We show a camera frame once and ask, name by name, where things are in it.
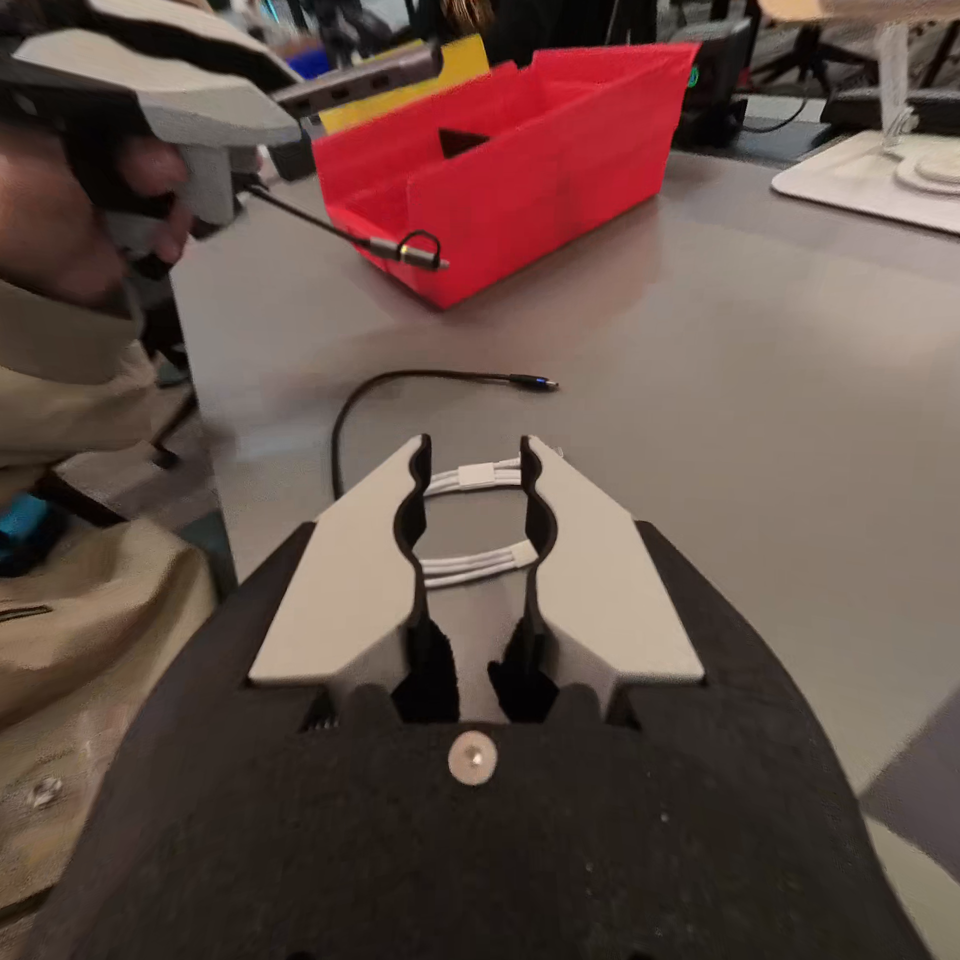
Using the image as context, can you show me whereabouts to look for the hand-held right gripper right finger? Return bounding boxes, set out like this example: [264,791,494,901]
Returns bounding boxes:
[487,435,706,725]

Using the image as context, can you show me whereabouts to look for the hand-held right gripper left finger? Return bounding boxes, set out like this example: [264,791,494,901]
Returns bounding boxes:
[247,433,460,725]

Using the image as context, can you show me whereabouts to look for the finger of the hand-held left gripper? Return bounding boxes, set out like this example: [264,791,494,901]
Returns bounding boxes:
[13,32,303,228]
[82,0,303,89]

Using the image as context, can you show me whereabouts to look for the grey USB hub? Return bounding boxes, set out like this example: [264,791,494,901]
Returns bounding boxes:
[270,36,445,121]

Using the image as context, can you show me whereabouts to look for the white cable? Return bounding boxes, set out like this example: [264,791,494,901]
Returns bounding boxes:
[418,447,565,590]

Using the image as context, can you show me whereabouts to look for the black cable blue plugs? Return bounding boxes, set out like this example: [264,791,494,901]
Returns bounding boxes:
[330,369,561,500]

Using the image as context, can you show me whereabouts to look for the black hub cable grey plug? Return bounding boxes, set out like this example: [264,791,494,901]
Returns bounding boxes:
[243,180,453,273]

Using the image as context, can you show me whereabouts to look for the red plastic bin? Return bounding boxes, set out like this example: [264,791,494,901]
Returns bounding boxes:
[309,41,702,311]

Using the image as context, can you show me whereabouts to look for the person's left forearm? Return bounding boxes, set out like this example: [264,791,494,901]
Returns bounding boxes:
[0,277,162,470]

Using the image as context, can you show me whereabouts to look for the grey desk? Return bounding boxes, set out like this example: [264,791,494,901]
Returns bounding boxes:
[168,112,960,960]

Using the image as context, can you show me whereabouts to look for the person's left hand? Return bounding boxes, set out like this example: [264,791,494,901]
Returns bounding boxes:
[0,135,195,305]

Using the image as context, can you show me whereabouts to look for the yellow plastic bin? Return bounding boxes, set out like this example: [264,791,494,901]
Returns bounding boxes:
[318,33,492,136]

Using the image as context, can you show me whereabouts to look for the black charger green lights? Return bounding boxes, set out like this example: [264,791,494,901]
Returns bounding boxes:
[675,18,755,147]

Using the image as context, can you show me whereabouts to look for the white side table column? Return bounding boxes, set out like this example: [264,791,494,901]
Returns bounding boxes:
[873,22,920,155]

